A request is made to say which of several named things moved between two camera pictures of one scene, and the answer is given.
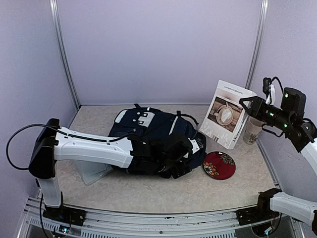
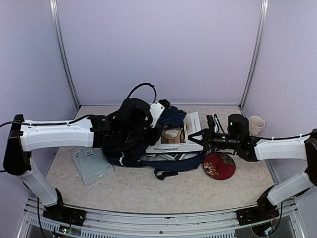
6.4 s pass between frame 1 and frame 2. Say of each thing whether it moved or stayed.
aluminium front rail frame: stayed
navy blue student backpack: moved
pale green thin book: stayed
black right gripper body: moved
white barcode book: moved
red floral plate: stayed
